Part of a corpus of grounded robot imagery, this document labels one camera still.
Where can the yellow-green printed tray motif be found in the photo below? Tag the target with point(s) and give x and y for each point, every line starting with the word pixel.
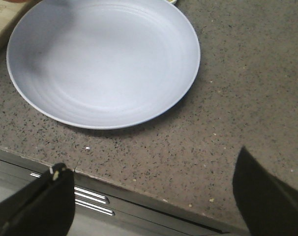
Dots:
pixel 172 1

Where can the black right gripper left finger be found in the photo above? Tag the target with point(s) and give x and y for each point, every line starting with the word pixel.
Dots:
pixel 44 207

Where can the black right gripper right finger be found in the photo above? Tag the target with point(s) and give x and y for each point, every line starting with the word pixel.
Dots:
pixel 268 205

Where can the wooden cutting board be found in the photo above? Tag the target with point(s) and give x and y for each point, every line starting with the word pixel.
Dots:
pixel 11 11

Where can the chrome drawer handle upper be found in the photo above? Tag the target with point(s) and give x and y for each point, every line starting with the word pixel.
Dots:
pixel 83 195

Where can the chrome drawer handle lower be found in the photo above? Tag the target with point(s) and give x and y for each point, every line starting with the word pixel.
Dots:
pixel 100 209

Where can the chrome drawer handle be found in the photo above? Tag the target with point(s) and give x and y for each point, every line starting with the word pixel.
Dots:
pixel 100 209
pixel 83 195

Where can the light blue plate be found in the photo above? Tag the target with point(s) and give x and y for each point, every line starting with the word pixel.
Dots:
pixel 103 64

